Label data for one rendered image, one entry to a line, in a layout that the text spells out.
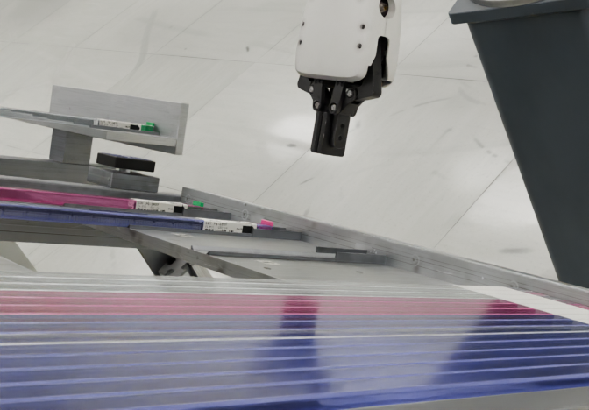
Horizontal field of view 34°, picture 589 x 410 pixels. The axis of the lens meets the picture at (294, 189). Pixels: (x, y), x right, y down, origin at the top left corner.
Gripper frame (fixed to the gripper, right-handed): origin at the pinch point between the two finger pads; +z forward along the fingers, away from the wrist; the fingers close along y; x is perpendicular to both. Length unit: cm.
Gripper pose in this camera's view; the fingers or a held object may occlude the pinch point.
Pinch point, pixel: (329, 134)
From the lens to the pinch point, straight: 94.3
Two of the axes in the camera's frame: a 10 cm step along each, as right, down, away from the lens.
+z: -1.6, 9.9, 0.6
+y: -6.6, -1.5, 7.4
